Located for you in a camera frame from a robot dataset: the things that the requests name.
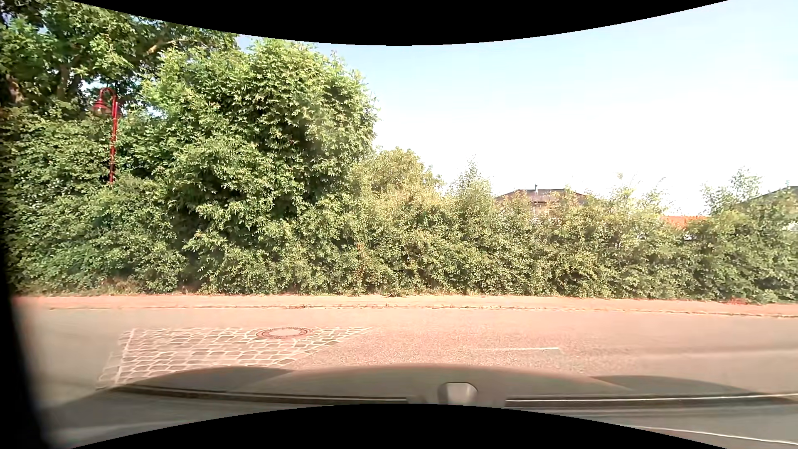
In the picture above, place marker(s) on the tall green hedge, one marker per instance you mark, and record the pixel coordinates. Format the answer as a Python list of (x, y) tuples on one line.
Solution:
[(436, 243)]

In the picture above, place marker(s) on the reddish pavement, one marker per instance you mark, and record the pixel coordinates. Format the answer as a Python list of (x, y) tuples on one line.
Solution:
[(374, 301)]

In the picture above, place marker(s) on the building with brown roof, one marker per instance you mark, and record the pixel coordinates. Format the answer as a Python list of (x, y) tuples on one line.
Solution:
[(541, 196)]

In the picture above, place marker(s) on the car's own bonnet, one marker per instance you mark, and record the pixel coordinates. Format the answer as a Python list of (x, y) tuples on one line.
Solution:
[(374, 383)]

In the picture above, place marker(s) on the grey asphalt road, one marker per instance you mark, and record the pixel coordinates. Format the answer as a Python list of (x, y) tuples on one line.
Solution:
[(561, 330)]

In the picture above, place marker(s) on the cobbled strip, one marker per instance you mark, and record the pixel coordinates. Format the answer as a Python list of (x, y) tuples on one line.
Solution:
[(187, 352)]

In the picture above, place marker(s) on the building with red roof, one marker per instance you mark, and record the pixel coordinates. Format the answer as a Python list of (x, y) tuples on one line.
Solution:
[(681, 220)]

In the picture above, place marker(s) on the large tree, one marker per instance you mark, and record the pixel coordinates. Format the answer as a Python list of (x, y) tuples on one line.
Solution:
[(68, 56)]

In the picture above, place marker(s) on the building with dark roof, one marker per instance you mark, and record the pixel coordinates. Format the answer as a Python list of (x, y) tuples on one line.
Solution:
[(779, 192)]

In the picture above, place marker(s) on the red lamp post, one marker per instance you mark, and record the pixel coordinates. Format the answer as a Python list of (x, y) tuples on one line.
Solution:
[(113, 137)]

